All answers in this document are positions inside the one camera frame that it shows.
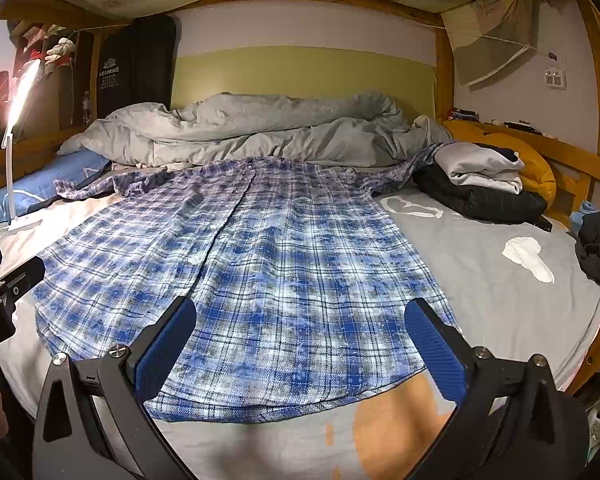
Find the checkered hanging cloth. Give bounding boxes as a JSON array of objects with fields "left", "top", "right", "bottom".
[{"left": 441, "top": 0, "right": 553, "bottom": 86}]

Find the cluttered wooden shelf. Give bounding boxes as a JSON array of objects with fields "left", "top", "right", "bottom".
[{"left": 0, "top": 20, "right": 95, "bottom": 148}]

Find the black folded garment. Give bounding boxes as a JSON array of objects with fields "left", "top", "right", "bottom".
[{"left": 412, "top": 165, "right": 553, "bottom": 232}]

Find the grey folded sweatshirt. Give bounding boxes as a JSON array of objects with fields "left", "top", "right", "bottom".
[{"left": 434, "top": 142, "right": 524, "bottom": 195}]

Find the blue pillow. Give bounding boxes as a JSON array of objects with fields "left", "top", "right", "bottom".
[{"left": 0, "top": 150, "right": 111, "bottom": 223}]

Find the white wall socket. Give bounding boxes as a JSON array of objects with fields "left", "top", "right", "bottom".
[{"left": 544, "top": 52, "right": 567, "bottom": 90}]

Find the grey rumpled duvet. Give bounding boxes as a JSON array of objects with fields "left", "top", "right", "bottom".
[{"left": 58, "top": 92, "right": 452, "bottom": 168}]

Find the black hanging garment bag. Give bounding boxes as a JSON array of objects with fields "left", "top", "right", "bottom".
[{"left": 96, "top": 15, "right": 178, "bottom": 118}]

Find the blue plaid flannel shirt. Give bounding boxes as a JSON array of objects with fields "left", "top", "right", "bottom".
[{"left": 32, "top": 152, "right": 455, "bottom": 422}]

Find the wooden bunk bed frame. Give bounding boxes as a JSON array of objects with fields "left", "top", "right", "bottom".
[{"left": 0, "top": 0, "right": 600, "bottom": 396}]

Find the white LED desk lamp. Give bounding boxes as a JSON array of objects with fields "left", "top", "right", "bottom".
[{"left": 2, "top": 58, "right": 41, "bottom": 224}]

